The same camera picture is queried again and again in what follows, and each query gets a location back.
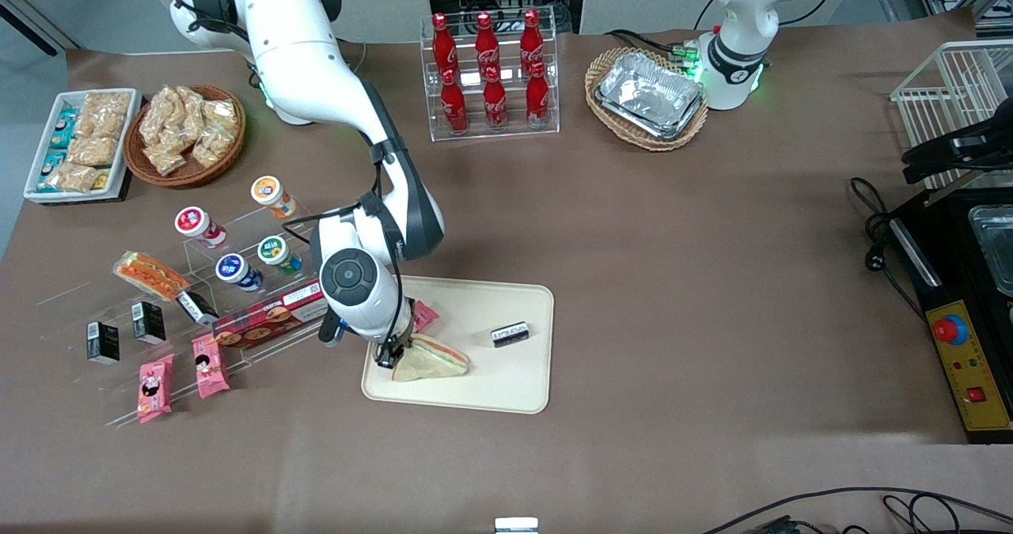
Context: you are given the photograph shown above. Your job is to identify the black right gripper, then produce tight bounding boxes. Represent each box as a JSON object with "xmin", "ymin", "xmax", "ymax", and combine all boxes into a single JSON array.
[{"xmin": 372, "ymin": 297, "xmax": 415, "ymax": 370}]

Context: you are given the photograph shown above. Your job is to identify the triangular sandwich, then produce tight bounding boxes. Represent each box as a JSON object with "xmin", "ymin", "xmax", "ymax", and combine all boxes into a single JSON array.
[{"xmin": 392, "ymin": 334, "xmax": 470, "ymax": 384}]

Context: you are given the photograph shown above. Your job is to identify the beige plastic tray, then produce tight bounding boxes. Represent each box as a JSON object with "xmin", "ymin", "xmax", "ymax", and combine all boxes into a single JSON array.
[{"xmin": 361, "ymin": 275, "xmax": 555, "ymax": 415}]

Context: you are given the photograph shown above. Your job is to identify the wrapped orange hot dog sandwich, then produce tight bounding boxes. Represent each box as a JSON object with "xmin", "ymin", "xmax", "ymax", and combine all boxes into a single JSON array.
[{"xmin": 113, "ymin": 251, "xmax": 192, "ymax": 302}]

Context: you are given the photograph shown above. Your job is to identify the aluminium foil tray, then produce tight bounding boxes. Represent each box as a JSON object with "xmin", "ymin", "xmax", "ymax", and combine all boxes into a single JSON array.
[{"xmin": 594, "ymin": 51, "xmax": 706, "ymax": 142}]

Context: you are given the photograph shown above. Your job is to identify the metal tray in machine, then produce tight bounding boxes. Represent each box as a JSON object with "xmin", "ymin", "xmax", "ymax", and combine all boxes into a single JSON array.
[{"xmin": 967, "ymin": 204, "xmax": 1013, "ymax": 298}]

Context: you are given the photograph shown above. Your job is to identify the long red cookie box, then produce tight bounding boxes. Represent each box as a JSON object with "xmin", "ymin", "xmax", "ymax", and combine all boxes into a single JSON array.
[{"xmin": 211, "ymin": 279, "xmax": 330, "ymax": 350}]

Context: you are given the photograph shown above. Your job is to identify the green lid cup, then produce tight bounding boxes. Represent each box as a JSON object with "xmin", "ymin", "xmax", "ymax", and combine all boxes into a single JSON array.
[{"xmin": 257, "ymin": 235, "xmax": 304, "ymax": 276}]

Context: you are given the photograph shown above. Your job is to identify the blue lid cup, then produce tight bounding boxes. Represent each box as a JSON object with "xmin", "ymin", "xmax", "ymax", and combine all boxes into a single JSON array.
[{"xmin": 215, "ymin": 253, "xmax": 264, "ymax": 293}]

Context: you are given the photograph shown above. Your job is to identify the small clear acrylic riser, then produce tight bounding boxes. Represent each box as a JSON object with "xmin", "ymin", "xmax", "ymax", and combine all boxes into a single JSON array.
[{"xmin": 180, "ymin": 200, "xmax": 324, "ymax": 294}]

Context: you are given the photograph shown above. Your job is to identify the orange lid cup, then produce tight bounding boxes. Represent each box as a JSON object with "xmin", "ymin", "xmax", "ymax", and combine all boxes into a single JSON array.
[{"xmin": 251, "ymin": 175, "xmax": 299, "ymax": 220}]

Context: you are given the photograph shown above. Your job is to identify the clear acrylic bottle rack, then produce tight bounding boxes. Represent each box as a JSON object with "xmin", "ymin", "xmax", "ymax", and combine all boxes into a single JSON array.
[{"xmin": 419, "ymin": 6, "xmax": 561, "ymax": 142}]

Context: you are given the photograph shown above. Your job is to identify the red lid cup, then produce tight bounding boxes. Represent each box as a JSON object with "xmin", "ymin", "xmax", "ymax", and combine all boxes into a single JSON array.
[{"xmin": 174, "ymin": 206, "xmax": 229, "ymax": 250}]

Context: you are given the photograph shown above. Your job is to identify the red cola bottle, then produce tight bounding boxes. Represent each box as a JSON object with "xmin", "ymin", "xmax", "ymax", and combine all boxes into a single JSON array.
[
  {"xmin": 519, "ymin": 9, "xmax": 546, "ymax": 70},
  {"xmin": 431, "ymin": 13, "xmax": 459, "ymax": 78},
  {"xmin": 440, "ymin": 70, "xmax": 470, "ymax": 134},
  {"xmin": 482, "ymin": 67, "xmax": 508, "ymax": 131},
  {"xmin": 474, "ymin": 12, "xmax": 500, "ymax": 73},
  {"xmin": 525, "ymin": 62, "xmax": 552, "ymax": 128}
]

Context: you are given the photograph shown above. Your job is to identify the dark brown wicker basket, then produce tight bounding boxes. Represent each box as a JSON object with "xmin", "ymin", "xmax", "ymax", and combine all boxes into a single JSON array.
[{"xmin": 123, "ymin": 85, "xmax": 246, "ymax": 188}]

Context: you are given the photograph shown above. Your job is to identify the clear bag of crackers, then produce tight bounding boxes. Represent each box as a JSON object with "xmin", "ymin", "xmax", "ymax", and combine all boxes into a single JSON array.
[
  {"xmin": 140, "ymin": 87, "xmax": 176, "ymax": 146},
  {"xmin": 162, "ymin": 85, "xmax": 208, "ymax": 135},
  {"xmin": 192, "ymin": 127, "xmax": 235, "ymax": 169},
  {"xmin": 66, "ymin": 134, "xmax": 120, "ymax": 168},
  {"xmin": 202, "ymin": 99, "xmax": 239, "ymax": 135},
  {"xmin": 78, "ymin": 91, "xmax": 132, "ymax": 139},
  {"xmin": 143, "ymin": 142, "xmax": 188, "ymax": 176},
  {"xmin": 44, "ymin": 162, "xmax": 101, "ymax": 194}
]

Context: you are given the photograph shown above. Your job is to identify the large clear acrylic stand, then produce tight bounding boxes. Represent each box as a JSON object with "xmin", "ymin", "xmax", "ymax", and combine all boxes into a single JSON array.
[{"xmin": 16, "ymin": 273, "xmax": 349, "ymax": 429}]

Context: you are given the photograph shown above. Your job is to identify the light wicker basket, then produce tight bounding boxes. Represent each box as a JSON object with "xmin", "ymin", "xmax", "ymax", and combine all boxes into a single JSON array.
[{"xmin": 585, "ymin": 47, "xmax": 710, "ymax": 153}]

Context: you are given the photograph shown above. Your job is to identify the white rectangular bin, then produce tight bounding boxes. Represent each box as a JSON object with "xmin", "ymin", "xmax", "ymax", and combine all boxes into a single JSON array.
[{"xmin": 23, "ymin": 89, "xmax": 143, "ymax": 204}]

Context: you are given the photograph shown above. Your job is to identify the red emergency stop button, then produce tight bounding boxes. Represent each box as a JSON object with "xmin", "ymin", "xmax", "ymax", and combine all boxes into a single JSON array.
[{"xmin": 932, "ymin": 314, "xmax": 969, "ymax": 346}]

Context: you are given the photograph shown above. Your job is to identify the black sealing machine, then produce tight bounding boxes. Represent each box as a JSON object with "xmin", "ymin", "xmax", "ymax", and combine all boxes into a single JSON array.
[{"xmin": 886, "ymin": 186, "xmax": 1013, "ymax": 445}]

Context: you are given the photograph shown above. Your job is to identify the grey right arm base cable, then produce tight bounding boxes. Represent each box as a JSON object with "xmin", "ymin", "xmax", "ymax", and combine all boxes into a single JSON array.
[{"xmin": 339, "ymin": 38, "xmax": 370, "ymax": 74}]

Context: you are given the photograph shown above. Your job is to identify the black left arm base cable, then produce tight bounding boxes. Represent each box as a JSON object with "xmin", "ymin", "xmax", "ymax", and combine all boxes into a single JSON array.
[{"xmin": 605, "ymin": 29, "xmax": 699, "ymax": 62}]

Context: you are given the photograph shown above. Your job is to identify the black power cable with plug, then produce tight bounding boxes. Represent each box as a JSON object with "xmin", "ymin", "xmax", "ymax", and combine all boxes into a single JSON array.
[{"xmin": 850, "ymin": 176, "xmax": 928, "ymax": 323}]

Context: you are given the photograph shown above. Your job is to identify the black cables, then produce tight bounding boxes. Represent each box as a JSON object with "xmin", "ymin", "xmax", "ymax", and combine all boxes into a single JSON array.
[{"xmin": 700, "ymin": 487, "xmax": 1013, "ymax": 534}]

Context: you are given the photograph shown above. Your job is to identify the black machine lever handle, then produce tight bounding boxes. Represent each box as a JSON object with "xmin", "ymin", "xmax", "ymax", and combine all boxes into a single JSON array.
[{"xmin": 902, "ymin": 119, "xmax": 1013, "ymax": 186}]

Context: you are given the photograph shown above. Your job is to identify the white wire basket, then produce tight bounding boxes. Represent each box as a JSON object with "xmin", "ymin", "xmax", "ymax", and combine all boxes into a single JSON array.
[{"xmin": 890, "ymin": 40, "xmax": 1013, "ymax": 191}]

